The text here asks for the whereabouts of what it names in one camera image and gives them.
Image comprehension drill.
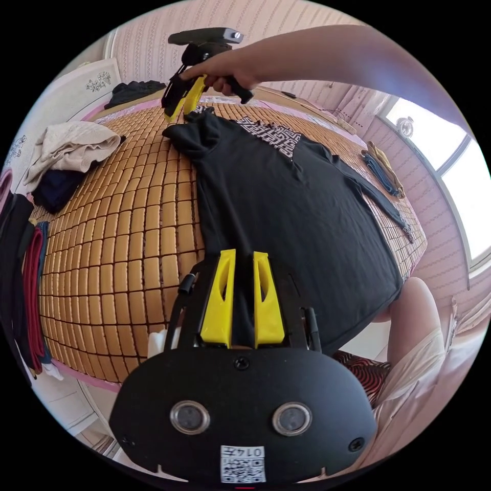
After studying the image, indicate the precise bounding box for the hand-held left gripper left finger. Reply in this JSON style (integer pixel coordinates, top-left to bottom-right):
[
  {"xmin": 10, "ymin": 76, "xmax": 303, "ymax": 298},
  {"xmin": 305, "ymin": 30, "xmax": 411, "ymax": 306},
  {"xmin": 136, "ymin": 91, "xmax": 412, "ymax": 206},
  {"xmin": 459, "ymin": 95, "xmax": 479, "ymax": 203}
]
[{"xmin": 199, "ymin": 248, "xmax": 237, "ymax": 349}]

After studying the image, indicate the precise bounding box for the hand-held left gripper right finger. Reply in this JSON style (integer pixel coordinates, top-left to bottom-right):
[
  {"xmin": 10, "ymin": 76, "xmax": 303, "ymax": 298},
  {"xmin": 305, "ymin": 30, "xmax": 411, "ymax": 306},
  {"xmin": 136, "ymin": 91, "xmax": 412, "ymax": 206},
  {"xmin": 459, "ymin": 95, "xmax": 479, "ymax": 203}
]
[{"xmin": 252, "ymin": 251, "xmax": 286, "ymax": 349}]

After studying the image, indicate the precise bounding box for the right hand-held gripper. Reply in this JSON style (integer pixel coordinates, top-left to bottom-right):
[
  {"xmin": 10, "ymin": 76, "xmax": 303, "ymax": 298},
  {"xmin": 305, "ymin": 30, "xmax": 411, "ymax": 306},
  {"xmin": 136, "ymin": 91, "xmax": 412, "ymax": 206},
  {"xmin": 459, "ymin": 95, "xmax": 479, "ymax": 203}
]
[{"xmin": 161, "ymin": 42, "xmax": 255, "ymax": 122}]

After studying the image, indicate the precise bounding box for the black long sleeve shirt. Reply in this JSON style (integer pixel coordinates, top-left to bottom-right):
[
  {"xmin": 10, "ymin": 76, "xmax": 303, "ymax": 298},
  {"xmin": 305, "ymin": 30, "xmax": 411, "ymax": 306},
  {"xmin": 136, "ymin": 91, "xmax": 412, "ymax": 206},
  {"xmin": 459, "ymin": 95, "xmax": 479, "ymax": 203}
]
[{"xmin": 162, "ymin": 110, "xmax": 416, "ymax": 356}]

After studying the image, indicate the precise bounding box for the person's right forearm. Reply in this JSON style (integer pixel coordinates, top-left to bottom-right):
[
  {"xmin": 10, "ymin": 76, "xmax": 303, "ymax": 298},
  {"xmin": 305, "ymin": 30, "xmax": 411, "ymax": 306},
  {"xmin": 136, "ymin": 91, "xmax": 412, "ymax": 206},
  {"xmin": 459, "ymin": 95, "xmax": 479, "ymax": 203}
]
[{"xmin": 253, "ymin": 24, "xmax": 481, "ymax": 135}]

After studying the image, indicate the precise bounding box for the person's right hand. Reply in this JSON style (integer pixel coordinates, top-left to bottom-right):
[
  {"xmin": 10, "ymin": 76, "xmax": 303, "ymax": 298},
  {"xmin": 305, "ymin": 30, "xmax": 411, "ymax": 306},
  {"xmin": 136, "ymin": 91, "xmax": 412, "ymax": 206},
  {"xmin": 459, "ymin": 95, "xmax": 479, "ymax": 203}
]
[{"xmin": 179, "ymin": 47, "xmax": 270, "ymax": 97}]

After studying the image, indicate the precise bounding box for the red and black striped cloth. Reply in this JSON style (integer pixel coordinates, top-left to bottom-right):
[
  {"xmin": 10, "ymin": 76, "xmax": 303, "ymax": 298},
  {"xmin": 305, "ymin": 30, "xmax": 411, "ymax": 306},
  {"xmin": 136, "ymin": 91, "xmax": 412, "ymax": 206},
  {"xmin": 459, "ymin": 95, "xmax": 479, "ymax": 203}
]
[{"xmin": 332, "ymin": 350, "xmax": 392, "ymax": 410}]

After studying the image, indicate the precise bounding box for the bed with woven mat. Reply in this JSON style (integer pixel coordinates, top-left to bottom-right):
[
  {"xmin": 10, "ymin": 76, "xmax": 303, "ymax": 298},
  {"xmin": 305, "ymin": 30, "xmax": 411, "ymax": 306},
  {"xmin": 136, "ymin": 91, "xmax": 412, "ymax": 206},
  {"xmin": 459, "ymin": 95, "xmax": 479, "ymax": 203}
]
[{"xmin": 29, "ymin": 86, "xmax": 429, "ymax": 394}]

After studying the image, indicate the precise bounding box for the beige and navy pile of clothes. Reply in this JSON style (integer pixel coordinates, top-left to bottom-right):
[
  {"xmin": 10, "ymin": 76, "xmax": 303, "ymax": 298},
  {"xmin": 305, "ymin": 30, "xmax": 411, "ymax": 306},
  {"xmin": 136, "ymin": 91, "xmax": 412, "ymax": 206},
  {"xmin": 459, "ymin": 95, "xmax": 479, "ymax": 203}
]
[{"xmin": 24, "ymin": 121, "xmax": 126, "ymax": 215}]

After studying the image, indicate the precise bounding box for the person's body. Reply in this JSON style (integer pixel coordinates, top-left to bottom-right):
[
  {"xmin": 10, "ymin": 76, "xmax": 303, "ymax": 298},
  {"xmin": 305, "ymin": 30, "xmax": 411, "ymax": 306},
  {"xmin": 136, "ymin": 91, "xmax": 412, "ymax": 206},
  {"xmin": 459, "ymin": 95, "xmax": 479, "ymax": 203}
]
[{"xmin": 374, "ymin": 276, "xmax": 491, "ymax": 470}]

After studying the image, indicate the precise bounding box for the blue and tan pile of clothes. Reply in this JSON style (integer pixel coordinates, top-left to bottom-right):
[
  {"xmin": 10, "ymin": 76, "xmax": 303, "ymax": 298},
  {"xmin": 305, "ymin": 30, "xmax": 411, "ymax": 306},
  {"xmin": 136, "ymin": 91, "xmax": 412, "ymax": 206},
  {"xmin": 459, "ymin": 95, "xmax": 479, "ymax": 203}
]
[{"xmin": 361, "ymin": 140, "xmax": 407, "ymax": 200}]

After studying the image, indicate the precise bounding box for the red and black pile of clothes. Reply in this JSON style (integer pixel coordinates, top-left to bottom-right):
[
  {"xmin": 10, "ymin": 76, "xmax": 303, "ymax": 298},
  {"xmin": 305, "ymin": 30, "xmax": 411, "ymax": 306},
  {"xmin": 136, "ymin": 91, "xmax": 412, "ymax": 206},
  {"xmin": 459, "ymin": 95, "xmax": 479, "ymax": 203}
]
[{"xmin": 0, "ymin": 168, "xmax": 64, "ymax": 381}]

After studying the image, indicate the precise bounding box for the window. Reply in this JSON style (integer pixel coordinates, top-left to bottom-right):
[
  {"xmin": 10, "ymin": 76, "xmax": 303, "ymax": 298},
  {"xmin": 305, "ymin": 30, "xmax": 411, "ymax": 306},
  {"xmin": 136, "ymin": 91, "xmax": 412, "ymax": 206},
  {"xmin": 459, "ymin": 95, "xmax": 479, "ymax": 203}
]
[{"xmin": 377, "ymin": 96, "xmax": 491, "ymax": 281}]

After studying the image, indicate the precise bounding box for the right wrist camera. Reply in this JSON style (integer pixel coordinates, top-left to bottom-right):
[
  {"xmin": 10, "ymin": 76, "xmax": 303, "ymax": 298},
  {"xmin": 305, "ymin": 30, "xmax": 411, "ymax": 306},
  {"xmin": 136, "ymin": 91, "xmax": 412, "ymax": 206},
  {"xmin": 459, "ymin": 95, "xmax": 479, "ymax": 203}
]
[{"xmin": 167, "ymin": 27, "xmax": 244, "ymax": 48}]

